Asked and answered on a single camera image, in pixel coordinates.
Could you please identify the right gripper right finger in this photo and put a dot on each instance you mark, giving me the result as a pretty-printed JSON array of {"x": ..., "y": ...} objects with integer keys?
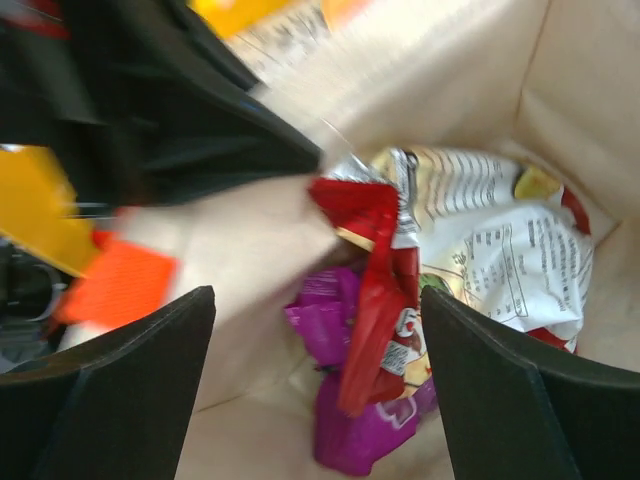
[{"x": 514, "y": 407}]

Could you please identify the beige paper grocery bag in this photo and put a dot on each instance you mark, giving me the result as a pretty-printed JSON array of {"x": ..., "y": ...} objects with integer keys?
[{"x": 553, "y": 82}]

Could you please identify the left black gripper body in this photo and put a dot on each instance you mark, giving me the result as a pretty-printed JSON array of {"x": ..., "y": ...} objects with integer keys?
[{"x": 139, "y": 101}]

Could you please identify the yellow deep bin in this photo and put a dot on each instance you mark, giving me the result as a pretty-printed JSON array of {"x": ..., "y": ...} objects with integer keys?
[{"x": 38, "y": 211}]

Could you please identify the yellow flat tray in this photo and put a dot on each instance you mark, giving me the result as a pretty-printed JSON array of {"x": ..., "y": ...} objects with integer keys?
[{"x": 228, "y": 17}]

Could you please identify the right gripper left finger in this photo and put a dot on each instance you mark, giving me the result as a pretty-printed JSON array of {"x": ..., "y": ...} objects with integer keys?
[{"x": 115, "y": 407}]

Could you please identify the white red chips bag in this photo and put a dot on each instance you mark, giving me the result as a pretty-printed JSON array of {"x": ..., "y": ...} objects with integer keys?
[{"x": 504, "y": 238}]

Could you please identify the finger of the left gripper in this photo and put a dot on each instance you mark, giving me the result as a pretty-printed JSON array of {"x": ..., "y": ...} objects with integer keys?
[{"x": 125, "y": 282}]

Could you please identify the purple snack bag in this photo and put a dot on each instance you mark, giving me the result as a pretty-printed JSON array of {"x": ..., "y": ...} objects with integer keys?
[{"x": 378, "y": 388}]

